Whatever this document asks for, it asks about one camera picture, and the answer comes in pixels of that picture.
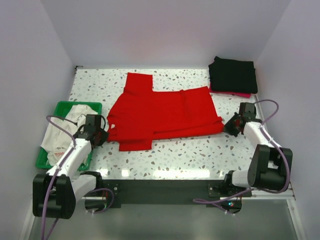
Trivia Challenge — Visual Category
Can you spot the pink folded t shirt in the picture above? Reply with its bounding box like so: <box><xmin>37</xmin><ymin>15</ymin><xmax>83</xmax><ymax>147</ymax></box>
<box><xmin>209</xmin><ymin>85</ymin><xmax>251</xmax><ymax>99</ymax></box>

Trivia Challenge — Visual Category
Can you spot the green plastic basket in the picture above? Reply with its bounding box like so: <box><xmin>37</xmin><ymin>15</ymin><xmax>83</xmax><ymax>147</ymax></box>
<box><xmin>34</xmin><ymin>100</ymin><xmax>104</xmax><ymax>170</ymax></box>

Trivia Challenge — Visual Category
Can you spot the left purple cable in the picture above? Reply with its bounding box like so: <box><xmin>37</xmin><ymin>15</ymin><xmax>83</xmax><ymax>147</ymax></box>
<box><xmin>39</xmin><ymin>114</ymin><xmax>87</xmax><ymax>240</ymax></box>

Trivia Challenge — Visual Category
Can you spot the white t shirt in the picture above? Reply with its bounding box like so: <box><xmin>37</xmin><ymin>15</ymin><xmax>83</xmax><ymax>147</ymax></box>
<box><xmin>40</xmin><ymin>104</ymin><xmax>99</xmax><ymax>167</ymax></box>

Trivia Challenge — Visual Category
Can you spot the aluminium frame rail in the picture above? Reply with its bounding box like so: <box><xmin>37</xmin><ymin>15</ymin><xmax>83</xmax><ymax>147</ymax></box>
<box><xmin>74</xmin><ymin>184</ymin><xmax>297</xmax><ymax>201</ymax></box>

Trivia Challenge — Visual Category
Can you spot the red t shirt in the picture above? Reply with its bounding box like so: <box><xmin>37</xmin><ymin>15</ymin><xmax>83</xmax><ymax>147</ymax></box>
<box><xmin>107</xmin><ymin>72</ymin><xmax>224</xmax><ymax>152</ymax></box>

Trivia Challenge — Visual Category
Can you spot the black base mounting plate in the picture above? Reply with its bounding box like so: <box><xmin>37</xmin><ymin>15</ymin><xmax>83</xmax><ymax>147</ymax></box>
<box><xmin>83</xmin><ymin>178</ymin><xmax>251</xmax><ymax>215</ymax></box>

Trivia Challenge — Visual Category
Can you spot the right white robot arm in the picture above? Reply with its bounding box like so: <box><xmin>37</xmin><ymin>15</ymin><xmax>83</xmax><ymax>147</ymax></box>
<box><xmin>222</xmin><ymin>102</ymin><xmax>293</xmax><ymax>197</ymax></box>

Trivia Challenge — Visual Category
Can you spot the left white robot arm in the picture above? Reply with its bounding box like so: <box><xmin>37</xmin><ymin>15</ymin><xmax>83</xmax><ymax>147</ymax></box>
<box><xmin>32</xmin><ymin>114</ymin><xmax>109</xmax><ymax>219</ymax></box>

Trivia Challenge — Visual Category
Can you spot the black folded t shirt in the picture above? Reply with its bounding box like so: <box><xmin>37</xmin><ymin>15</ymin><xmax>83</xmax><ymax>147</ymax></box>
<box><xmin>208</xmin><ymin>56</ymin><xmax>258</xmax><ymax>94</ymax></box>

